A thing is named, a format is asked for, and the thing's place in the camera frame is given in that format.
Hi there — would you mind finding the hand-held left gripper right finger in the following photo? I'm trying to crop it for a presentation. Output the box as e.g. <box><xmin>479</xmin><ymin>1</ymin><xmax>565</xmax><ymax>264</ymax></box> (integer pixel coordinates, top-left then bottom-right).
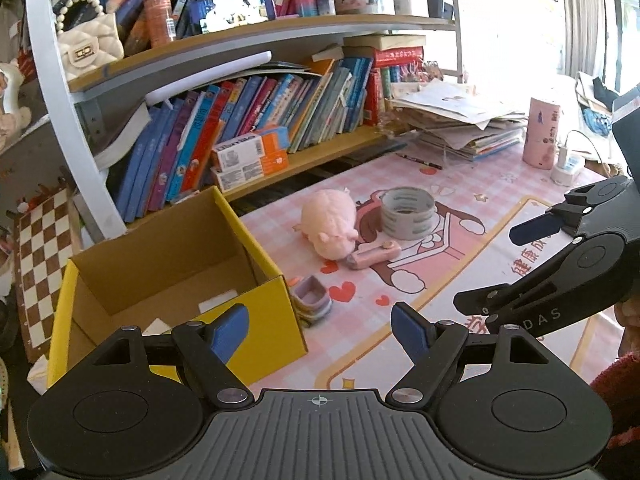
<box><xmin>384</xmin><ymin>301</ymin><xmax>552</xmax><ymax>408</ymax></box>

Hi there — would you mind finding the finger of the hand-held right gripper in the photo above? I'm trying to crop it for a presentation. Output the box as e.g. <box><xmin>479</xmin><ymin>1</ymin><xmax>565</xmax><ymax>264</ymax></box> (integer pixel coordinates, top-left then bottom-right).
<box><xmin>453</xmin><ymin>240</ymin><xmax>592</xmax><ymax>317</ymax></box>
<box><xmin>509</xmin><ymin>191</ymin><xmax>596</xmax><ymax>245</ymax></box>

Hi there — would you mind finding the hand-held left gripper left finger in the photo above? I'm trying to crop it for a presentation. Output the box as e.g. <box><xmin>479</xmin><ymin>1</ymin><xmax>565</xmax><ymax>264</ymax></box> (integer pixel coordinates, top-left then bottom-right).
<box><xmin>93</xmin><ymin>303</ymin><xmax>254</xmax><ymax>409</ymax></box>

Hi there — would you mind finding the yellow cardboard box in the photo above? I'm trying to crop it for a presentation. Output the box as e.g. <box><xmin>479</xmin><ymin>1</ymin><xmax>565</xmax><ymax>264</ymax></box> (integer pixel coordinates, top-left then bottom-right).
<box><xmin>46</xmin><ymin>185</ymin><xmax>309</xmax><ymax>389</ymax></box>

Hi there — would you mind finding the grey tape roll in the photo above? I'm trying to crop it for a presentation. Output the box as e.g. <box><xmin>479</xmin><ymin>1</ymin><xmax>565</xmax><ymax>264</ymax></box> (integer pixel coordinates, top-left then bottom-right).
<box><xmin>380</xmin><ymin>186</ymin><xmax>436</xmax><ymax>241</ymax></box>

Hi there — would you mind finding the pink plush pig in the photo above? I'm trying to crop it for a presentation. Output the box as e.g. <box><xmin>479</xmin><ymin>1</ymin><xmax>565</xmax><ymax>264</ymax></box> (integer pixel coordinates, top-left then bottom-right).
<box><xmin>294</xmin><ymin>187</ymin><xmax>359</xmax><ymax>261</ymax></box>

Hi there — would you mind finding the person's right forearm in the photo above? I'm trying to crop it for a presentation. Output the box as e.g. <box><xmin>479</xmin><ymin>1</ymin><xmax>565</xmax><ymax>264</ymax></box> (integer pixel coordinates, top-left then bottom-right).
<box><xmin>589</xmin><ymin>305</ymin><xmax>640</xmax><ymax>463</ymax></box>

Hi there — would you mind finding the pink printed desk mat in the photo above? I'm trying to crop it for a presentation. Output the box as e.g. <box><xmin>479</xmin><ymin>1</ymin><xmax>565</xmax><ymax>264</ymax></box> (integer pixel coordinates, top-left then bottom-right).
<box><xmin>239</xmin><ymin>144</ymin><xmax>622</xmax><ymax>397</ymax></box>

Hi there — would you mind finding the pink cylindrical canister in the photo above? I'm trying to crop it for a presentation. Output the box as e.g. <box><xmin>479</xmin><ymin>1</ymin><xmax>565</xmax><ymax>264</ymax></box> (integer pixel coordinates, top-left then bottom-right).
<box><xmin>522</xmin><ymin>97</ymin><xmax>561</xmax><ymax>169</ymax></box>

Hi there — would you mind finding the black pen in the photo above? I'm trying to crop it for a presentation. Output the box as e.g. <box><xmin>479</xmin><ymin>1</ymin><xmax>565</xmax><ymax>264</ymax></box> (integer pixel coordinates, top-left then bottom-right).
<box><xmin>395</xmin><ymin>152</ymin><xmax>444</xmax><ymax>171</ymax></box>

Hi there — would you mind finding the pile of papers and booklets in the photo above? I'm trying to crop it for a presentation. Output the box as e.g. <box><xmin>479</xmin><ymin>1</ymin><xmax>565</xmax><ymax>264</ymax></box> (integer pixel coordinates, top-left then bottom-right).
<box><xmin>386</xmin><ymin>80</ymin><xmax>527</xmax><ymax>164</ymax></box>

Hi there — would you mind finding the white tote bag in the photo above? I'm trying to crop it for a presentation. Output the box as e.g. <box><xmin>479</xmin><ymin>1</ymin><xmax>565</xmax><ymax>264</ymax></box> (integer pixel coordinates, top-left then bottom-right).
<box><xmin>574</xmin><ymin>72</ymin><xmax>640</xmax><ymax>162</ymax></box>

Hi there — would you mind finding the orange and white carton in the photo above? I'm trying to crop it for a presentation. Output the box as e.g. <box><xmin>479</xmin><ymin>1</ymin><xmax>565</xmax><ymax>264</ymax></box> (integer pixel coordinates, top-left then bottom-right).
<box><xmin>212</xmin><ymin>151</ymin><xmax>290</xmax><ymax>192</ymax></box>
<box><xmin>210</xmin><ymin>127</ymin><xmax>291</xmax><ymax>171</ymax></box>

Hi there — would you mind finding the brown and white chessboard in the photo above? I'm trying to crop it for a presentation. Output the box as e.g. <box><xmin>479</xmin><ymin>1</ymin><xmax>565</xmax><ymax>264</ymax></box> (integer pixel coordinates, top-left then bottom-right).
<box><xmin>12</xmin><ymin>187</ymin><xmax>84</xmax><ymax>362</ymax></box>

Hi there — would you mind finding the grey curtain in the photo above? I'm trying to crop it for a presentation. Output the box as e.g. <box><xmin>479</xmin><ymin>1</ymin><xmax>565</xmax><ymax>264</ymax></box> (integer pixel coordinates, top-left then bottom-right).
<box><xmin>560</xmin><ymin>0</ymin><xmax>609</xmax><ymax>82</ymax></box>

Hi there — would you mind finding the red book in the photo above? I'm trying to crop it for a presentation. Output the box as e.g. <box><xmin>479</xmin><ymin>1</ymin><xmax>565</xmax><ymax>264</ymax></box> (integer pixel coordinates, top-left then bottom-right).
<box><xmin>372</xmin><ymin>46</ymin><xmax>426</xmax><ymax>69</ymax></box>

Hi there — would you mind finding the row of blue leaning books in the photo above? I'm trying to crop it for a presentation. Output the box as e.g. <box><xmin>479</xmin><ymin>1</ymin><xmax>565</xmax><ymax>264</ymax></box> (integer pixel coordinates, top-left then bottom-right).
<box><xmin>117</xmin><ymin>57</ymin><xmax>382</xmax><ymax>224</ymax></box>

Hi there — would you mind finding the beige book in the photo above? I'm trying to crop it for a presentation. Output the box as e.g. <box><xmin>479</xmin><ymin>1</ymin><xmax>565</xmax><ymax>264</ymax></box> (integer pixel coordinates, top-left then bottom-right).
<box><xmin>344</xmin><ymin>34</ymin><xmax>427</xmax><ymax>52</ymax></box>

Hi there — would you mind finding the white paper roll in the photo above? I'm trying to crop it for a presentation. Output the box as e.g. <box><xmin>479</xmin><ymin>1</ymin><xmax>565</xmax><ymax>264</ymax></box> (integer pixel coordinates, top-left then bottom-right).
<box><xmin>146</xmin><ymin>51</ymin><xmax>274</xmax><ymax>106</ymax></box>

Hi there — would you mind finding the white framed wooden bookshelf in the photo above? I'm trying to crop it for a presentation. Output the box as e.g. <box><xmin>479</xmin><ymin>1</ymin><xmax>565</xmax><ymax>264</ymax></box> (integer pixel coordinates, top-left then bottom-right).
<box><xmin>24</xmin><ymin>0</ymin><xmax>466</xmax><ymax>242</ymax></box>

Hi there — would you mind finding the white quilted pearl handbag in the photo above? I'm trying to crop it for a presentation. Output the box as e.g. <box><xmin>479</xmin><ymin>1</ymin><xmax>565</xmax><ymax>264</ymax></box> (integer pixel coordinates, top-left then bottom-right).
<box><xmin>54</xmin><ymin>0</ymin><xmax>125</xmax><ymax>81</ymax></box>

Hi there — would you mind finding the blue and white flat box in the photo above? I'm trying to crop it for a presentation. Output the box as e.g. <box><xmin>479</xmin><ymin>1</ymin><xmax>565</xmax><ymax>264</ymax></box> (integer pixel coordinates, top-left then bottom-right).
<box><xmin>192</xmin><ymin>0</ymin><xmax>277</xmax><ymax>36</ymax></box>

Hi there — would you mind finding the white plush toy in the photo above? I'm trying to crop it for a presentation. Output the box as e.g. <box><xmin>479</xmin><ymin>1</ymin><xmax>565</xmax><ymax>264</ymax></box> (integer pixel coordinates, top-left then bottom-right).
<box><xmin>0</xmin><ymin>59</ymin><xmax>32</xmax><ymax>133</ymax></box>

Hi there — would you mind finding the orange bottle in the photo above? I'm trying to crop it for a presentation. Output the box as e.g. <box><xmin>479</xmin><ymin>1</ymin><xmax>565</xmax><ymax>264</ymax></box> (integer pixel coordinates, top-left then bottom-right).
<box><xmin>144</xmin><ymin>0</ymin><xmax>177</xmax><ymax>49</ymax></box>

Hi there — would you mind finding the white charger with cable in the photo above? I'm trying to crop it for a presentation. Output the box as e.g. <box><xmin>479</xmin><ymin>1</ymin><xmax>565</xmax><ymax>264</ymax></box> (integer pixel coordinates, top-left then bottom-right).
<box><xmin>550</xmin><ymin>130</ymin><xmax>602</xmax><ymax>187</ymax></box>

